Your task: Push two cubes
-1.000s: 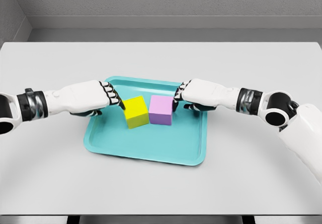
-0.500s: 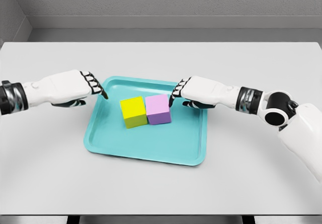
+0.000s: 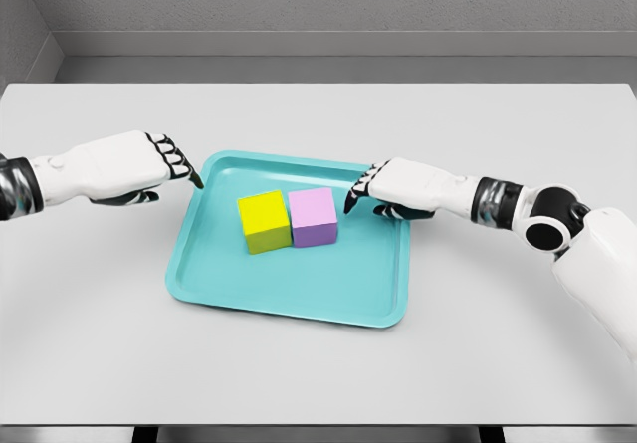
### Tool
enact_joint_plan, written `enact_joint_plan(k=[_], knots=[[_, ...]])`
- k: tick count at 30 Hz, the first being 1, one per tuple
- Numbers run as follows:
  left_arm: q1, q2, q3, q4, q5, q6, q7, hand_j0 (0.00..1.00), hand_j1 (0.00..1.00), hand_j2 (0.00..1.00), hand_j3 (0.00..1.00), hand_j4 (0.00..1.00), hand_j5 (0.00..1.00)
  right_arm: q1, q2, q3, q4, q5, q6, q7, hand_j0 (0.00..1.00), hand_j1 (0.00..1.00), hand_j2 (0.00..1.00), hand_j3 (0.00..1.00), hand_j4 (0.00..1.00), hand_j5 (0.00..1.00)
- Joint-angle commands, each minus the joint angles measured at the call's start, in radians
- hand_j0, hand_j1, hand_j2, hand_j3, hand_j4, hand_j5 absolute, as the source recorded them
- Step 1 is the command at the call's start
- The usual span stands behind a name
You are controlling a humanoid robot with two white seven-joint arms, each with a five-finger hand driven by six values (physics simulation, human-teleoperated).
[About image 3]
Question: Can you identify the yellow cube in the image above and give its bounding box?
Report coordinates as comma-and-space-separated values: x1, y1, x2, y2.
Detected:
236, 189, 293, 256

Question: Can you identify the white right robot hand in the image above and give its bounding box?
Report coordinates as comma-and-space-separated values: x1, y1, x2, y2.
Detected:
343, 157, 444, 222

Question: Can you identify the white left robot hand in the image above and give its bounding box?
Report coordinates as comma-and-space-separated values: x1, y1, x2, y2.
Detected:
85, 130, 205, 208

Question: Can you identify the pink cube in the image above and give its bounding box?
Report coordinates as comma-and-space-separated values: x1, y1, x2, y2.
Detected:
287, 186, 339, 249

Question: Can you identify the teal rectangular tray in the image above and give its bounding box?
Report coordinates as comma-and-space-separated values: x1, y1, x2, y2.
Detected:
164, 149, 413, 332

